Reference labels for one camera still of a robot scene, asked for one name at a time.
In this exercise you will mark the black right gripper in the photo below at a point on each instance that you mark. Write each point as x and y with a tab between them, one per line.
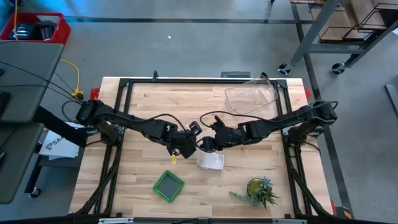
228	135

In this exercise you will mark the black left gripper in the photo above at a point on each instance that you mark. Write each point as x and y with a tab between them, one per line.
178	140

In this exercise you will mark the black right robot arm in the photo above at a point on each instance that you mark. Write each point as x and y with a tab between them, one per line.
289	121

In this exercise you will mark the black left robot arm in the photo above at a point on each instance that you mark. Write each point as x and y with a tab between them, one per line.
124	119

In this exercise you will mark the yellow tag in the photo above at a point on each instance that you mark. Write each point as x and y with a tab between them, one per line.
174	159

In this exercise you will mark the green and black square tray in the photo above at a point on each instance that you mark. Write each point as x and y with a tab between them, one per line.
168	186

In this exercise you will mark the clear plastic bin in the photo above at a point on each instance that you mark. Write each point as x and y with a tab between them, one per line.
248	99

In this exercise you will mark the potted succulent plant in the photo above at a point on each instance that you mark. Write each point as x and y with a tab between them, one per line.
255	186

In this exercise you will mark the black clamp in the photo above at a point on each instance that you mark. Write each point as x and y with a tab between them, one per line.
155	76

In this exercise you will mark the black caster wheel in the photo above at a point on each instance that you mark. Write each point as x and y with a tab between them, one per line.
35	193
337	68
284	69

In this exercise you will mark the red corner clamp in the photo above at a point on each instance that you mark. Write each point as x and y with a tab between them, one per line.
333	207
94	95
308	92

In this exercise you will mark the white printed paper sheet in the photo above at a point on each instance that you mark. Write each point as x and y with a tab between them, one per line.
62	149

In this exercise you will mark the black desk support bar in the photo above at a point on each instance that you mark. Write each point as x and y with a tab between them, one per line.
56	124

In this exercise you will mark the orange and black block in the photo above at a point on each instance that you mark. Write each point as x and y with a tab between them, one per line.
345	213

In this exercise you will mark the grey metal bar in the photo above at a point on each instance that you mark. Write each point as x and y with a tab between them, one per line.
391	96

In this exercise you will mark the red plastic crate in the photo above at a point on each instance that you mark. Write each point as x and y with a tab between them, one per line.
63	32

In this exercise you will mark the grey desk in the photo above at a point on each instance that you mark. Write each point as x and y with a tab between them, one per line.
28	77

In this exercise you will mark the black box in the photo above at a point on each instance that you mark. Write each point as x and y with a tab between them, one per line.
45	31

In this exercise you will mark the black device with white stripes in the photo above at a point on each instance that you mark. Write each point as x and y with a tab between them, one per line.
21	31

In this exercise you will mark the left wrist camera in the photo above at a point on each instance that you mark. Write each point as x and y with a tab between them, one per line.
195	127

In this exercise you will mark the black aluminium table frame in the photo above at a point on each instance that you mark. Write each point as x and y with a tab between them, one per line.
202	81

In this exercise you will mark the silver bracket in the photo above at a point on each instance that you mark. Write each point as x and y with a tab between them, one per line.
115	220
289	221

